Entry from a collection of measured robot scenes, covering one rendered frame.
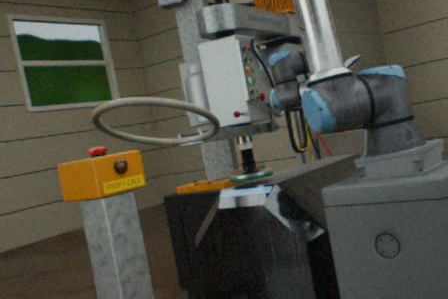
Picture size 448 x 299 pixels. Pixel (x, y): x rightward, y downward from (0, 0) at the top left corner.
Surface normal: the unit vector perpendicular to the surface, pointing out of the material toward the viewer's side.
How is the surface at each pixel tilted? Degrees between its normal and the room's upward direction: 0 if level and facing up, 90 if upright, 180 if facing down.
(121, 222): 90
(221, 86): 90
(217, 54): 90
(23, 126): 90
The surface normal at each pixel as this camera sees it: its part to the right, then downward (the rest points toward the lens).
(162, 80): -0.56, 0.15
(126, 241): 0.80, -0.11
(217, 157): -0.11, 0.07
